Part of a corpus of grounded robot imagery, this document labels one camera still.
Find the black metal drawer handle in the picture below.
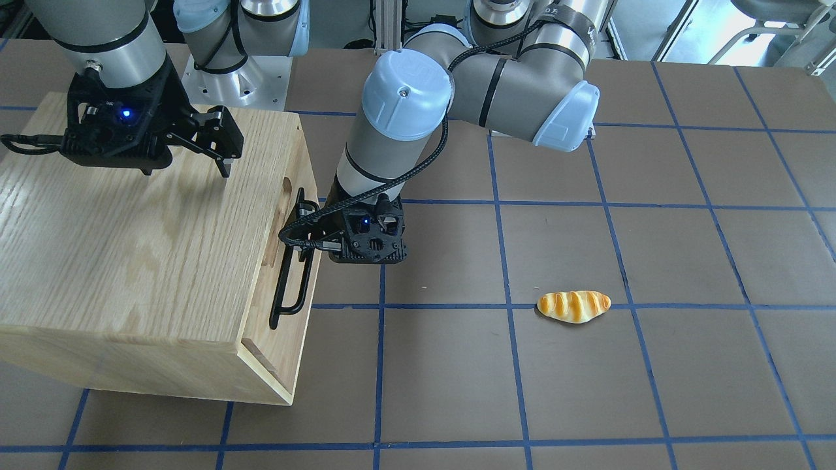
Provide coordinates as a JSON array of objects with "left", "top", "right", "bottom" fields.
[{"left": 269, "top": 188, "right": 321, "bottom": 330}]

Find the aluminium frame post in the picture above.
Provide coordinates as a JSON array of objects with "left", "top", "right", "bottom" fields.
[{"left": 370, "top": 0, "right": 406, "bottom": 56}]

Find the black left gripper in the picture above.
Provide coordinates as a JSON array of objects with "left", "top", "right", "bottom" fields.
[{"left": 319, "top": 193, "right": 408, "bottom": 264}]

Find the toy bread roll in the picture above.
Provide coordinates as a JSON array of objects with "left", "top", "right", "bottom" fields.
[{"left": 536, "top": 290, "right": 612, "bottom": 324}]

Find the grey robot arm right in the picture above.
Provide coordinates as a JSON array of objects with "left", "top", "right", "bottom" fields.
[{"left": 2, "top": 1, "right": 310, "bottom": 178}]

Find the grey chair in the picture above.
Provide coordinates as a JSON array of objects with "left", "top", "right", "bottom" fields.
[{"left": 707, "top": 1, "right": 834, "bottom": 65}]

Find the light wooden drawer cabinet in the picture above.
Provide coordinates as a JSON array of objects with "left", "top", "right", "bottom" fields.
[{"left": 1, "top": 109, "right": 317, "bottom": 405}]

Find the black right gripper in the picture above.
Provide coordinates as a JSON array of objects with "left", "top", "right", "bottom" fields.
[{"left": 59, "top": 65, "right": 244, "bottom": 178}]

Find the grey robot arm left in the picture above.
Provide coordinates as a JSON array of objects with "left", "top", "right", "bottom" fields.
[{"left": 316, "top": 1, "right": 615, "bottom": 264}]

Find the wooden drawer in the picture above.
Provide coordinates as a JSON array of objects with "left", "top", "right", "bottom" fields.
[{"left": 235, "top": 111, "right": 320, "bottom": 407}]

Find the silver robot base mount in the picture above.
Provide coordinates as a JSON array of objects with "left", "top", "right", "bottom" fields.
[{"left": 182, "top": 56, "right": 295, "bottom": 111}]

